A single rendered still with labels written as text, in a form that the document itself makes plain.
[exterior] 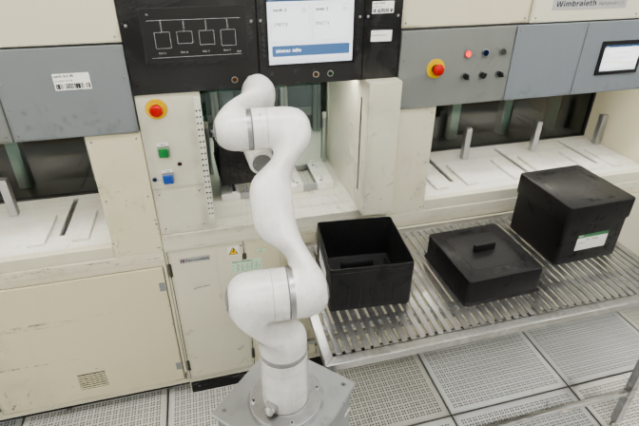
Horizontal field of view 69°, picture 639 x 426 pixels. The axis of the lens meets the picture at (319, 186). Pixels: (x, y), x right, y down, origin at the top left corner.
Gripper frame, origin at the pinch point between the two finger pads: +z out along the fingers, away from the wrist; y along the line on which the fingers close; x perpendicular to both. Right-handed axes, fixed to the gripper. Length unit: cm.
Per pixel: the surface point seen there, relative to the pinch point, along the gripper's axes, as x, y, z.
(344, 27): 38, 32, -18
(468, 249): -33, 68, -54
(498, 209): -42, 106, -22
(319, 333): -44, 9, -66
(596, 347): -119, 162, -48
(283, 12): 43.5, 12.0, -17.4
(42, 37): 39, -57, -13
